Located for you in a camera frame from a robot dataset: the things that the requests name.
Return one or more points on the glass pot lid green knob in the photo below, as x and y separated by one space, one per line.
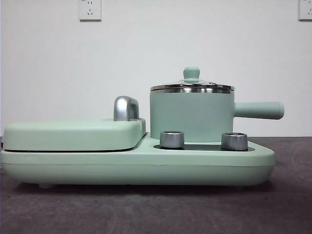
191 72

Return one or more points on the silver control knob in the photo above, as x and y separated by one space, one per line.
234 141
171 140

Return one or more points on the mint green breakfast machine base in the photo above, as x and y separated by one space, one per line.
146 168

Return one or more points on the mint green griddle lid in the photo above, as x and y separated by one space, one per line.
73 132

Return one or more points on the white wall socket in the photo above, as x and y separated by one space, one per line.
306 9
89 9

